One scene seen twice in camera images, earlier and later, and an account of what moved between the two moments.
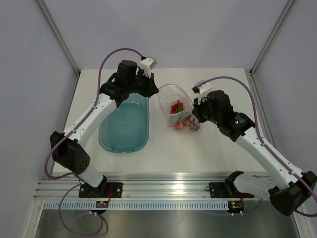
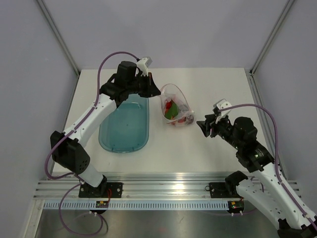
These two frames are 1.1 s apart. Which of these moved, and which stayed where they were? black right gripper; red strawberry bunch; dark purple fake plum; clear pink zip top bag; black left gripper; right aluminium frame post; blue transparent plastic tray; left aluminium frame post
Moved: clear pink zip top bag; red strawberry bunch; dark purple fake plum; black right gripper
Stayed: black left gripper; left aluminium frame post; blue transparent plastic tray; right aluminium frame post
